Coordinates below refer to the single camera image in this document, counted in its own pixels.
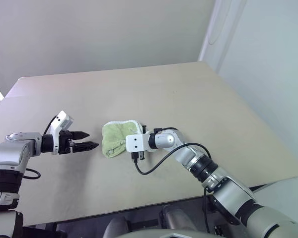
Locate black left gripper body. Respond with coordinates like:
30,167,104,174
57,129,74,155

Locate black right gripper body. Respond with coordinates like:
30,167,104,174
138,124,147,162

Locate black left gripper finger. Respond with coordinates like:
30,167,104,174
72,131,90,140
70,141,100,153

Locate green cloth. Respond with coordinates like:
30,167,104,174
101,119,144,159

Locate dark grey rounded shape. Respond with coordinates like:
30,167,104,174
102,216,133,238
159,204,197,232

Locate silver robot torso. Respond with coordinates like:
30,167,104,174
119,228,241,238

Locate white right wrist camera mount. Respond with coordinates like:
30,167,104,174
125,130,152,152

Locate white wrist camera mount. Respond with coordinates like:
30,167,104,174
125,130,152,152
50,110,75,156

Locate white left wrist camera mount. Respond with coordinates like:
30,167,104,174
50,110,75,156

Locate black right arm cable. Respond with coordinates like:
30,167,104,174
131,142,213,234

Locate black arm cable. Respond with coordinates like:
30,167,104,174
22,116,57,179
131,142,213,234

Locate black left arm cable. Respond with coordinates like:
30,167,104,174
22,116,57,179

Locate thin grey wall cable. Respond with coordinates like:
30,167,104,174
208,0,230,46

